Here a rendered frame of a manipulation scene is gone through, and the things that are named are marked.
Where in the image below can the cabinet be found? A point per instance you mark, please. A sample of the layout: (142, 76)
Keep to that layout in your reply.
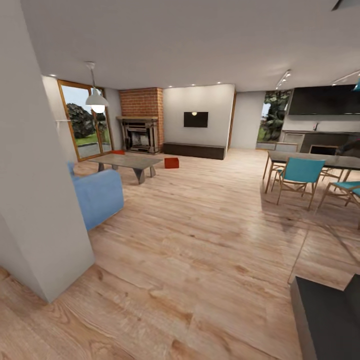
(312, 100)
(195, 150)
(346, 102)

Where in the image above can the wood fireplace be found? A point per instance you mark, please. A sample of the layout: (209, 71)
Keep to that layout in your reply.
(140, 135)

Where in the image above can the stairs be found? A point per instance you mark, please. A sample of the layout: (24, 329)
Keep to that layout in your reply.
(324, 284)

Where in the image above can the sofa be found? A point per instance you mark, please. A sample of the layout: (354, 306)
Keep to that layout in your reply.
(100, 195)

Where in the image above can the breakfast table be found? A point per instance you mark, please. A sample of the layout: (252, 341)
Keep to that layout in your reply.
(280, 157)

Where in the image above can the coffee table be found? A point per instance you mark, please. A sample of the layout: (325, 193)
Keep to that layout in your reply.
(137, 163)

